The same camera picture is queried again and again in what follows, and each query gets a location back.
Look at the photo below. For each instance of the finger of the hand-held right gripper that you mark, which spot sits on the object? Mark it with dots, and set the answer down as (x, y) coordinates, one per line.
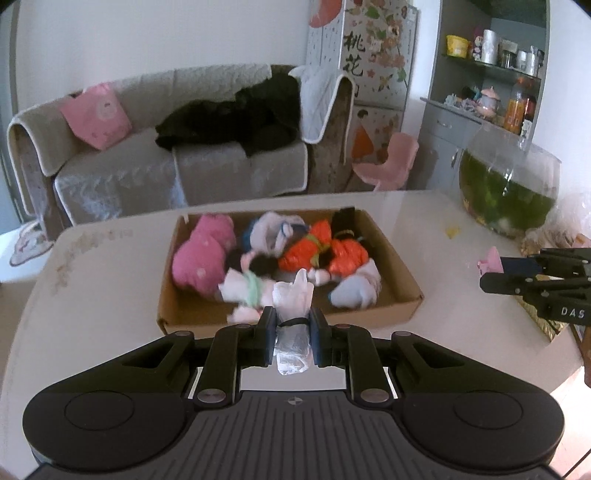
(519, 265)
(503, 282)

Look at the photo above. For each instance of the dark bottle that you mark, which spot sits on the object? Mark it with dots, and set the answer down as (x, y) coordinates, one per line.
(529, 122)

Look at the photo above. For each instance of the yellow plastic tub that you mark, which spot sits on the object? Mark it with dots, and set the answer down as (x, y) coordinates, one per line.
(457, 46)

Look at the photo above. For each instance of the white quilted sofa cover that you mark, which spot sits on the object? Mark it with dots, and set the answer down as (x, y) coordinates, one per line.
(318, 101)

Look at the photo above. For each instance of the translucent plastic bag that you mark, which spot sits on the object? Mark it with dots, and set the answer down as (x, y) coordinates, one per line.
(575, 217)

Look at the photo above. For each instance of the glass fish bowl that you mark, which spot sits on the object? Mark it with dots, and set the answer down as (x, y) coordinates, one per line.
(503, 194)

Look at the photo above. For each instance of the grey sofa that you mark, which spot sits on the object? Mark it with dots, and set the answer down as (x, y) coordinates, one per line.
(231, 170)

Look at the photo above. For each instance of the black sock bundle white band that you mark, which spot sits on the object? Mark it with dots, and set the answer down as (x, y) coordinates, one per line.
(344, 221)

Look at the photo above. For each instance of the black clothing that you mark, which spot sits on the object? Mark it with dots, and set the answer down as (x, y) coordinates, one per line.
(221, 117)

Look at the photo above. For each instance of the yellow patterned box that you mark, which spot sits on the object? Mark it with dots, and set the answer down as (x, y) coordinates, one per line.
(538, 244)

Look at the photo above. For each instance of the pink plastic chair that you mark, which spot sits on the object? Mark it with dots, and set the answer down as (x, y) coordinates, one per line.
(397, 157)

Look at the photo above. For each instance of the small pink bundle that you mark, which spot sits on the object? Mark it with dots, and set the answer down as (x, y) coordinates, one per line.
(490, 263)

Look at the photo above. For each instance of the pink ceramic pot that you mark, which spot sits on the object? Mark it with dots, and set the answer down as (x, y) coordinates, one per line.
(489, 101)

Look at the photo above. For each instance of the white sock bundle tan band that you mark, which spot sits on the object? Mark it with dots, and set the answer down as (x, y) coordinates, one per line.
(355, 290)

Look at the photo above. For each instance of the pink fluffy sock bundle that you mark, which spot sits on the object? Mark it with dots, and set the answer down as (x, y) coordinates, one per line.
(203, 254)

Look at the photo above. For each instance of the flower decorated refrigerator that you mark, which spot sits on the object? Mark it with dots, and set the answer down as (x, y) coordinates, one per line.
(378, 60)

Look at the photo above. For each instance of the grey cabinet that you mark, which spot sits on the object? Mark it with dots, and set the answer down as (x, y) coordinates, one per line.
(438, 147)

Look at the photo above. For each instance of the orange drink bottle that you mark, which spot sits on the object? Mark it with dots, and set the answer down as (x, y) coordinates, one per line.
(516, 108)

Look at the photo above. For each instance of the metal cups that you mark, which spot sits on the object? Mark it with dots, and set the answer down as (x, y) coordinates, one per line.
(531, 62)

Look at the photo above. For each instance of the white sock bundle pink band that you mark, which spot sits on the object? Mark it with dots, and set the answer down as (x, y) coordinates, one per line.
(319, 276)

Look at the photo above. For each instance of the silver tin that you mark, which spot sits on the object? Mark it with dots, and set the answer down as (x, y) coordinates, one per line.
(490, 46)

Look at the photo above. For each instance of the pink cushion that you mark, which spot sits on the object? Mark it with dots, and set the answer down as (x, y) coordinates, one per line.
(94, 115)

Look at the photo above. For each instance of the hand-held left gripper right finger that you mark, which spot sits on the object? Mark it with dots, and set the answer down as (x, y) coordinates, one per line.
(316, 341)

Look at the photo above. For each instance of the white plastic bag green band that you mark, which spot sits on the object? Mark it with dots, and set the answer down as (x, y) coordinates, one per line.
(244, 290)

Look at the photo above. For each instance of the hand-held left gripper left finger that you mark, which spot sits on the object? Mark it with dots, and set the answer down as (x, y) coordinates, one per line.
(271, 341)

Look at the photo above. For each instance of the white glossy desktop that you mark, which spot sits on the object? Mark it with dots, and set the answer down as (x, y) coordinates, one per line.
(92, 323)

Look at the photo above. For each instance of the clear plastic bag black band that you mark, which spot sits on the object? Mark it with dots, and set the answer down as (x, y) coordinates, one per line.
(291, 344)

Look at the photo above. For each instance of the glass jar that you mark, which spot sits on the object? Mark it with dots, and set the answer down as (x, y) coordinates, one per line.
(509, 55)

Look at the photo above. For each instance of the cardboard box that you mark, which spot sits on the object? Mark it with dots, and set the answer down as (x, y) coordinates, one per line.
(369, 318)

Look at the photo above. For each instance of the white embroidered sock bundle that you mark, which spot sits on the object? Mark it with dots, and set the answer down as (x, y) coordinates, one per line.
(277, 228)

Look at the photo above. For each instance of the black sock bundle pink band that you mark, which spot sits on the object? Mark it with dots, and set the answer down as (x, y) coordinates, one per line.
(263, 267)

